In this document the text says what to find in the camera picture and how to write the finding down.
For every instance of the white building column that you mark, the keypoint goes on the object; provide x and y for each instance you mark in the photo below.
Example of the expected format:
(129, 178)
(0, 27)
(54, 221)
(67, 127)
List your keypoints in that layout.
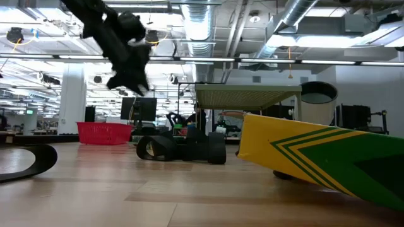
(72, 101)

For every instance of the black box speaker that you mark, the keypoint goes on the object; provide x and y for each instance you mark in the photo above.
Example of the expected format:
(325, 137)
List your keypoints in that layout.
(90, 114)

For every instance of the black background monitor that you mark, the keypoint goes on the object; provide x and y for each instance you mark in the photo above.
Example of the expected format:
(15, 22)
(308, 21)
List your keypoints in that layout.
(145, 108)

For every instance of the green card box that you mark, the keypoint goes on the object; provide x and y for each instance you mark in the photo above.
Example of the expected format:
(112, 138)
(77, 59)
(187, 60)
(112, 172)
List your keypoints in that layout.
(315, 157)

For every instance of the green perforated metal shelf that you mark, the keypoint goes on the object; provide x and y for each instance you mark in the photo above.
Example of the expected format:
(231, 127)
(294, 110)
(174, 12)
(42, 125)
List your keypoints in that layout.
(246, 96)

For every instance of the LED light bar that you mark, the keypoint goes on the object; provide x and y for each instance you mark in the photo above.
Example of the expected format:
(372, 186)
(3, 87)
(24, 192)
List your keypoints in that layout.
(268, 60)

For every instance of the red plastic basket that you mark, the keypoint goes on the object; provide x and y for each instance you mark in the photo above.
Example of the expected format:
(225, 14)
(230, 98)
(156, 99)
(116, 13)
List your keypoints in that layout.
(104, 134)

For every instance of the black tape roll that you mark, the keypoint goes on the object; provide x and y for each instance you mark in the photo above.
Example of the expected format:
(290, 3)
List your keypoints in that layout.
(216, 148)

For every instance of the person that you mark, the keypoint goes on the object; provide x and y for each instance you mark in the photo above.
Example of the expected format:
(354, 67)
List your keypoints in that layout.
(197, 121)

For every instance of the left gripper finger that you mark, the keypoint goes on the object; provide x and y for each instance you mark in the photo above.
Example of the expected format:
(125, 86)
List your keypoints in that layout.
(139, 82)
(118, 81)

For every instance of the black ceiling device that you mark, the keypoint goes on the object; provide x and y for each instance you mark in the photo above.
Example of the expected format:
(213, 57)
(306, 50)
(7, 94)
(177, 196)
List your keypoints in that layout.
(152, 37)
(14, 34)

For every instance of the black equipment stand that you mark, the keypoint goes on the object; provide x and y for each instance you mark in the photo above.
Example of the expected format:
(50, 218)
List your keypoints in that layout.
(353, 118)

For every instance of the white cylindrical cup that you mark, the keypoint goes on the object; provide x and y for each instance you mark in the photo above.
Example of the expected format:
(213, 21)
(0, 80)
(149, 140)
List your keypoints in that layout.
(317, 113)

